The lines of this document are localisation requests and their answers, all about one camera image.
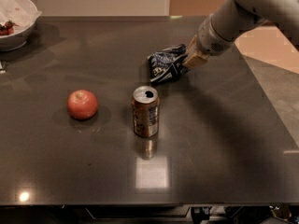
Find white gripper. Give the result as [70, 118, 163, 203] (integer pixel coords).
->
[182, 13, 235, 69]

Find blue chip bag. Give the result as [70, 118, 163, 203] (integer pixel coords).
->
[148, 44, 189, 85]

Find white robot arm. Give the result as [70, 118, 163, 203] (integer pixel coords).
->
[182, 0, 299, 69]

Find orange soda can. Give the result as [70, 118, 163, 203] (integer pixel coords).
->
[131, 86, 160, 137]

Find red apple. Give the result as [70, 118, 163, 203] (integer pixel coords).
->
[67, 90, 98, 120]

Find white bowl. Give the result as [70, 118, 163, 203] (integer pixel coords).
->
[0, 21, 36, 51]

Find white napkin in bowl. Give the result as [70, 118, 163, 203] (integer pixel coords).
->
[0, 0, 41, 27]

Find red strawberries in bowl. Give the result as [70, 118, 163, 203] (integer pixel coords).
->
[0, 21, 17, 35]

